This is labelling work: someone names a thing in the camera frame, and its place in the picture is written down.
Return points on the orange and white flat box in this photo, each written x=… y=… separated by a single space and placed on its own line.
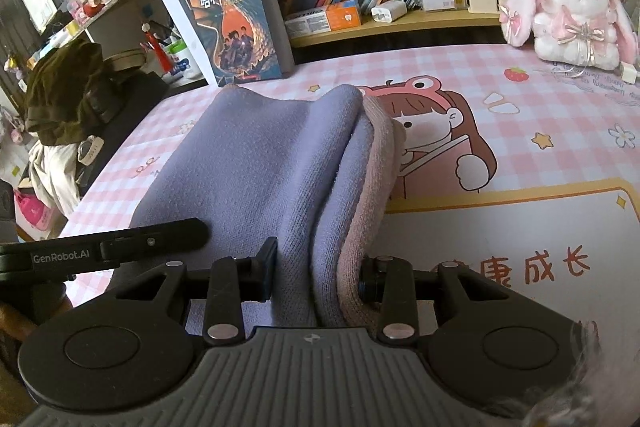
x=324 y=19

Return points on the purple and mauve knit sweater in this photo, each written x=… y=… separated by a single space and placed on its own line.
x=315 y=175

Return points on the white power adapter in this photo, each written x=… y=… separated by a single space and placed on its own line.
x=389 y=11

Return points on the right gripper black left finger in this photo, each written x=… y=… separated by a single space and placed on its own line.
x=231 y=283

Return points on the white green lidded jar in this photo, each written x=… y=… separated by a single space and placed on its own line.
x=183 y=60

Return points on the white pink plush bunny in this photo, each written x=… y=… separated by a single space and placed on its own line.
x=584 y=33

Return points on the Harry Potter paperback book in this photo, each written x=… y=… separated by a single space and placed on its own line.
x=245 y=40

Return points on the dark olive jacket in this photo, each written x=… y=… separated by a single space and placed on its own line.
x=71 y=95

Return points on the pink checkered cartoon desk mat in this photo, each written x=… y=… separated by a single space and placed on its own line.
x=524 y=171

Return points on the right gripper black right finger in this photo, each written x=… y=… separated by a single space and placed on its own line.
x=387 y=284

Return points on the white cloth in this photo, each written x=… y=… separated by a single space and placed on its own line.
x=52 y=171

